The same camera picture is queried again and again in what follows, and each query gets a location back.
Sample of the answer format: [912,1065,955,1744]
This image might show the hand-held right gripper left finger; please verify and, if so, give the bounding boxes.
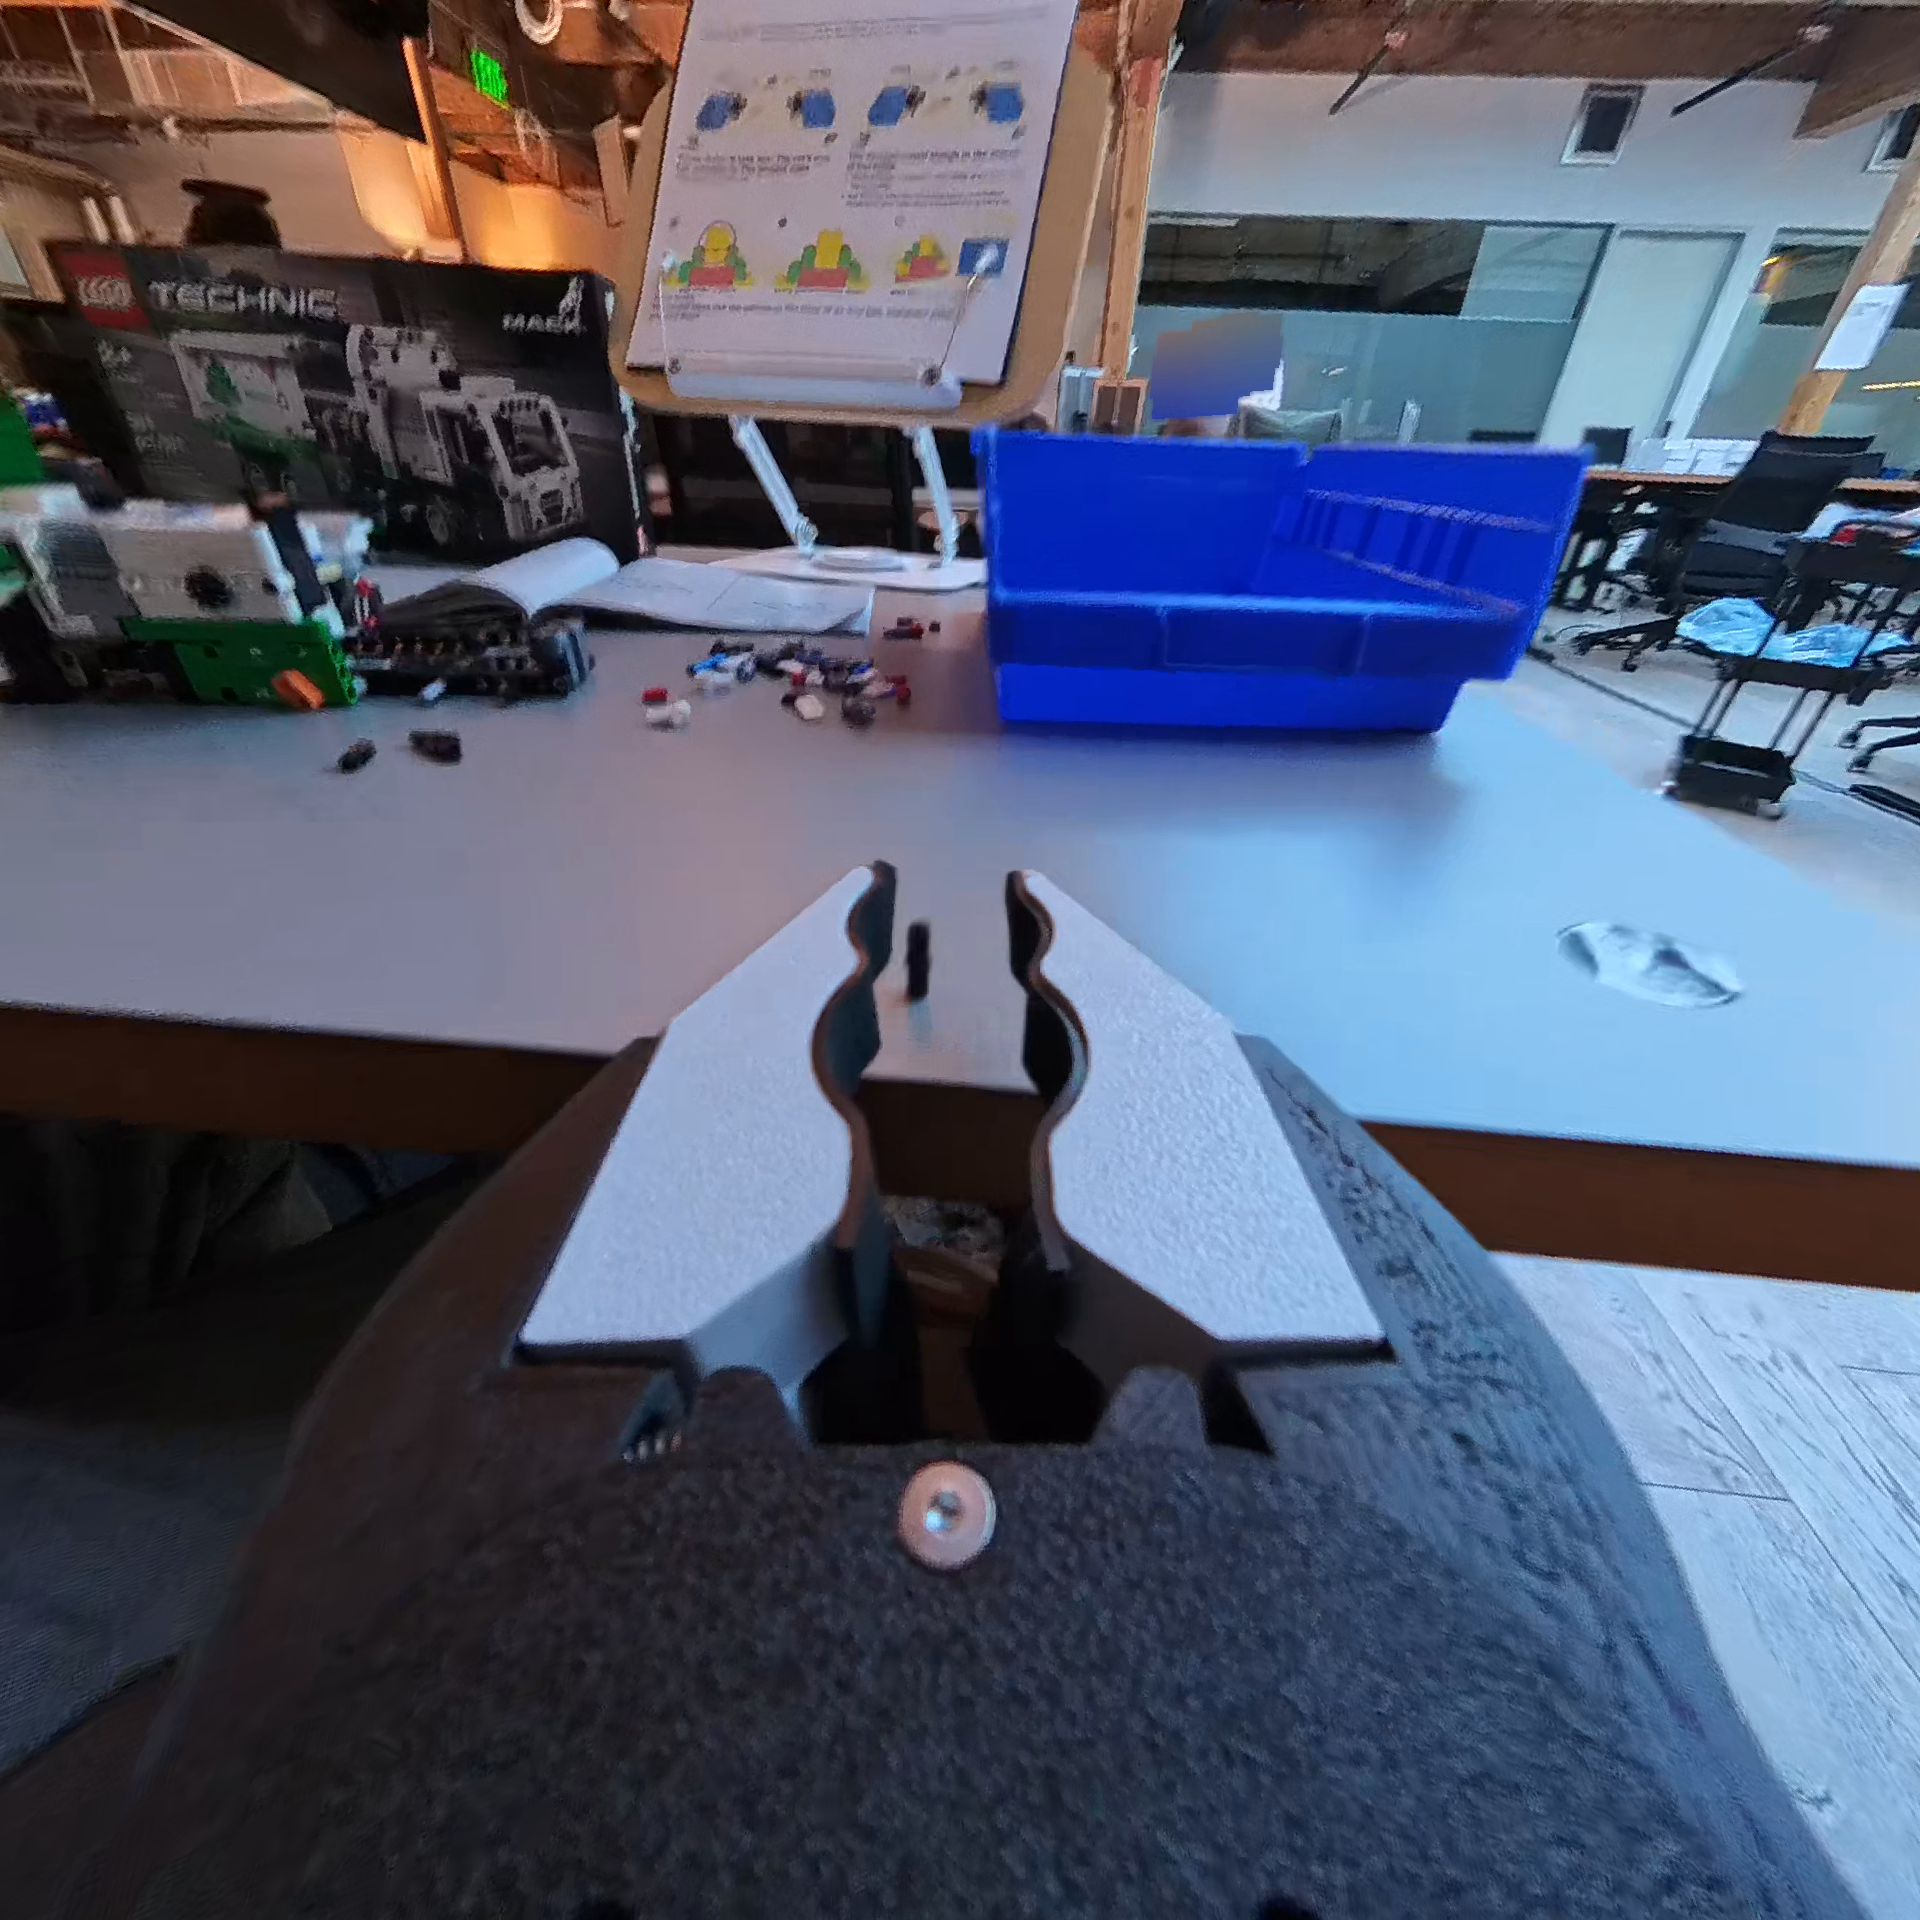
[516,862,906,1385]

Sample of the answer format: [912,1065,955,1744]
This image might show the black lego set box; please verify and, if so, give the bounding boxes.
[41,241,649,564]

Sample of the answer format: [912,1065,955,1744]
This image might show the scattered small lego pieces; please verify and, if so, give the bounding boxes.
[643,613,947,734]

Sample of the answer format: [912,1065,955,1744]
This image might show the blue plastic bin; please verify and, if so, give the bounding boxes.
[972,422,1594,737]

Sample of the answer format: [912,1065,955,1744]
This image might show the blue plastic bag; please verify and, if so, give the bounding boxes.
[1677,597,1914,670]

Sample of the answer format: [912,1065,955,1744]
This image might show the instruction manual with pictures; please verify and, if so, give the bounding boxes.
[624,0,1081,395]

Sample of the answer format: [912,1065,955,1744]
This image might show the white green lego truck model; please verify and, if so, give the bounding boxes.
[0,496,368,712]

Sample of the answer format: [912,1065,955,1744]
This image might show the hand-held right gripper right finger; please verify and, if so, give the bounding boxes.
[1001,870,1386,1393]

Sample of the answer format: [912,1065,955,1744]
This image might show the black office chair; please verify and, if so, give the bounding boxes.
[1569,432,1884,670]

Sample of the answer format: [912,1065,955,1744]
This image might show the white paper notice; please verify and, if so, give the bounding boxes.
[1810,282,1912,376]

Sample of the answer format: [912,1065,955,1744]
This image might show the black lego chassis assembly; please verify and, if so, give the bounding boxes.
[348,616,594,704]

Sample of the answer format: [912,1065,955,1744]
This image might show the open instruction booklet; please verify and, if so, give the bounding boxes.
[376,537,881,640]

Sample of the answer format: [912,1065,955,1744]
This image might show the instruction sheet on stand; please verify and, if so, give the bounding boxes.
[609,0,1121,578]

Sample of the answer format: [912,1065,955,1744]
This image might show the wooden pillar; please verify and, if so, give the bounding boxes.
[1096,0,1187,385]

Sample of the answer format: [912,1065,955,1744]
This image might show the black rolling cart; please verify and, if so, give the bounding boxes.
[1664,533,1920,819]

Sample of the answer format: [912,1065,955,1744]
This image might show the wooden post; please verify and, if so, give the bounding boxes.
[1777,150,1920,436]

